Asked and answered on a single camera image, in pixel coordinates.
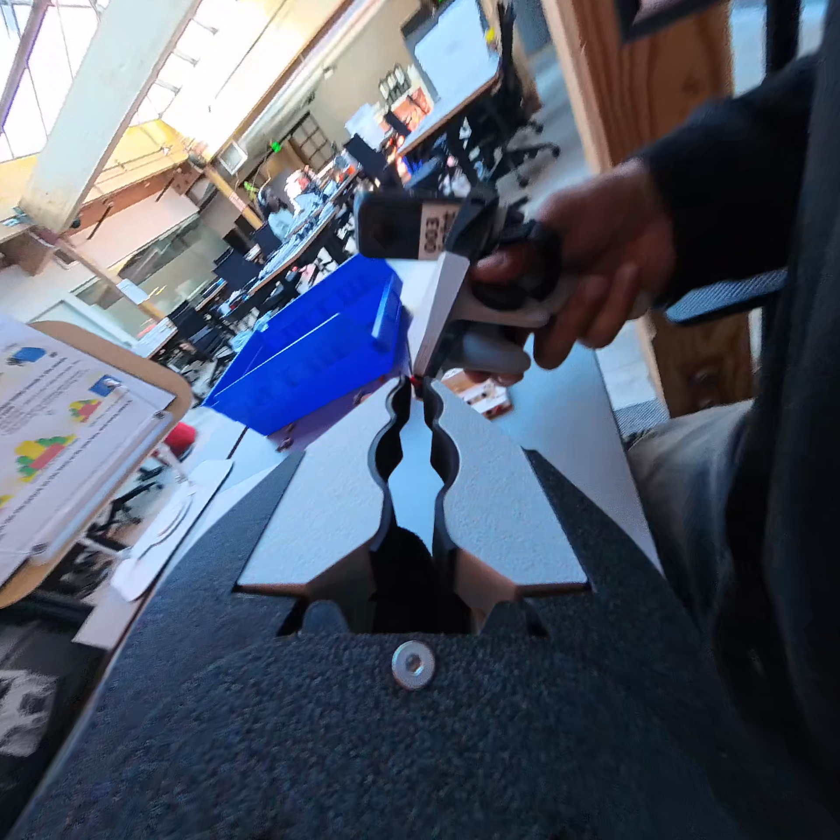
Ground clipboard with instruction sheet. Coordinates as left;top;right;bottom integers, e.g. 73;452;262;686
0;314;194;610

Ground black frame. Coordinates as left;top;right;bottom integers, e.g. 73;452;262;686
616;0;724;42

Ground small orange and white box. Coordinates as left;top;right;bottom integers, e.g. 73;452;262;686
441;367;514;419

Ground white clipboard stand base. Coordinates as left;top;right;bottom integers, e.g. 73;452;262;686
110;458;235;602

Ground wooden post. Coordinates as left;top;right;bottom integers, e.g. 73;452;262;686
539;0;757;416

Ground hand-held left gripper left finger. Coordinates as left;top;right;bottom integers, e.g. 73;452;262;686
236;377;413;621

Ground person's dark torso clothing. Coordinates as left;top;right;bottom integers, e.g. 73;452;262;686
714;0;840;808

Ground person's right forearm dark sleeve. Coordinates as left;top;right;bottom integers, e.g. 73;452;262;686
638;54;823;311

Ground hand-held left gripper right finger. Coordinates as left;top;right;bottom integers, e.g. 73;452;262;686
423;377;589;624

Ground black office chair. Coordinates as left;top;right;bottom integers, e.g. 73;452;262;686
484;3;563;189

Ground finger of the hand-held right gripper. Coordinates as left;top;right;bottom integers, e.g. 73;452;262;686
386;257;447;332
411;252;471;380

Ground white office table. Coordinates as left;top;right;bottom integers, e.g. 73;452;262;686
397;0;505;160

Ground person's leg in grey trousers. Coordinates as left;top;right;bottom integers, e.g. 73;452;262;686
625;399;757;647

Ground person's right hand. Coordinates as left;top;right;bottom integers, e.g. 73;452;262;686
462;157;678;388

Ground grey chair armrest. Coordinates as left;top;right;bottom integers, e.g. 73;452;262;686
665;268;790;328

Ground long cluttered work table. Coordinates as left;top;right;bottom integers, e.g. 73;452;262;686
217;164;363;317

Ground blue plastic bin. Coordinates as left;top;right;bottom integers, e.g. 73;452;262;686
202;252;413;437

